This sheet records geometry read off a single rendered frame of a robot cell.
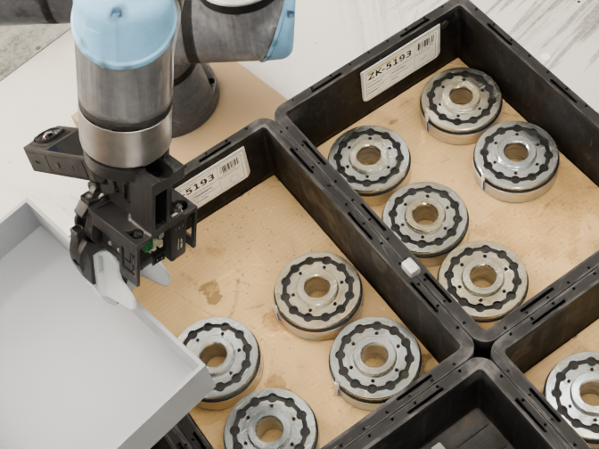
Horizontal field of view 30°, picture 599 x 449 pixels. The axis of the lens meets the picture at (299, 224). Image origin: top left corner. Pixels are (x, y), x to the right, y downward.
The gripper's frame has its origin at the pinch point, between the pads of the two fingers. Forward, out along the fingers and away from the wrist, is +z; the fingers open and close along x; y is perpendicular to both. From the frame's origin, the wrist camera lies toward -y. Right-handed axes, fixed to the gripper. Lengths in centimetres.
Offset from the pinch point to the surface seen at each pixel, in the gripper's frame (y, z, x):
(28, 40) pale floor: -131, 87, 86
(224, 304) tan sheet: -2.4, 20.1, 18.7
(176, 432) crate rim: 8.9, 15.3, -0.1
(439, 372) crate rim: 25.6, 8.8, 21.1
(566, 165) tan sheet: 18, 8, 58
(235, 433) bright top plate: 11.0, 20.6, 6.9
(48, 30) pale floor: -129, 85, 91
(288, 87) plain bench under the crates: -27, 22, 57
